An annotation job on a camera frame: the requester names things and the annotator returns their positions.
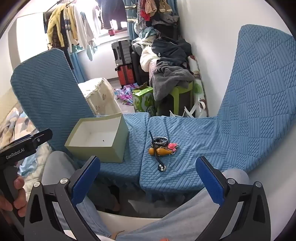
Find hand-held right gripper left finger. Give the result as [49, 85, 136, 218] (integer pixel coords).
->
[24, 156, 109, 241]

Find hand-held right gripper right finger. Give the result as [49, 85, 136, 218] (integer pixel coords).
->
[195, 156, 272, 241]

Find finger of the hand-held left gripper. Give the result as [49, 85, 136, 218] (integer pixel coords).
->
[14, 128, 53, 150]

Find pale green box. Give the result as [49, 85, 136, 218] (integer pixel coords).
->
[65, 113, 129, 163]

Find pink hair clip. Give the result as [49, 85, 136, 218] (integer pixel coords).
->
[167, 142, 179, 154]

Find black strap with pendant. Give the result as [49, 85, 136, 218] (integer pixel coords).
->
[149, 131, 167, 172]

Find orange gourd pendant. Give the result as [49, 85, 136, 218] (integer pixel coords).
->
[148, 147, 173, 157]

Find silver bangle bracelet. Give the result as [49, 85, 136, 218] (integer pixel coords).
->
[151, 137, 170, 149]

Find person's left hand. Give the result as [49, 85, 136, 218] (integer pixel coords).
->
[0, 176, 28, 223]

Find printed blanket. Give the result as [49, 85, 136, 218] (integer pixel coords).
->
[0, 108, 52, 186]

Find person's right leg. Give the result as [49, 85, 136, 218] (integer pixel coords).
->
[110, 168, 250, 241]

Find white carrier bag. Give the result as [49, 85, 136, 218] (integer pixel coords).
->
[169, 102, 206, 118]

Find cream lace covered cabinet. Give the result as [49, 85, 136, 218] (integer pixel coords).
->
[78, 77, 122, 116]

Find blue quilted blanket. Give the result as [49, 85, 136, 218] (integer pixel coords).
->
[10, 24, 296, 203]

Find blue curtain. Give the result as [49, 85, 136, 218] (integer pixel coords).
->
[69, 44, 85, 84]

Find green plastic stool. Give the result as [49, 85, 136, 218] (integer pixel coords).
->
[157, 81, 193, 116]

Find floral printed board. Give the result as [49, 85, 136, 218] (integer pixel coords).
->
[188, 54, 209, 117]

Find colourful crumpled cloth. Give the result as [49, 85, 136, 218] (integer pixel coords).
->
[114, 84, 139, 105]

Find green printed carton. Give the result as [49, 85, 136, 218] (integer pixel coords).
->
[131, 86, 156, 114]

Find red suitcase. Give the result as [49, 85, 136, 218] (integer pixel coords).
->
[116, 65, 136, 87]

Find yellow cardigan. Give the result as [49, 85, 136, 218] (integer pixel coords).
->
[47, 5, 78, 48]

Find grey suitcase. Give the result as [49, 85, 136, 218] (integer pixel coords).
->
[111, 40, 133, 66]

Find black suitcase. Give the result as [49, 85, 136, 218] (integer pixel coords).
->
[131, 50, 148, 86]

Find white hanging shirts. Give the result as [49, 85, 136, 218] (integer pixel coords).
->
[73, 2, 102, 62]

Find pile of clothes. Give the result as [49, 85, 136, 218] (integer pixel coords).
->
[132, 27, 196, 101]

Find dark hanging garment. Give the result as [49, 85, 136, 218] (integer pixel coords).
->
[101, 0, 127, 30]

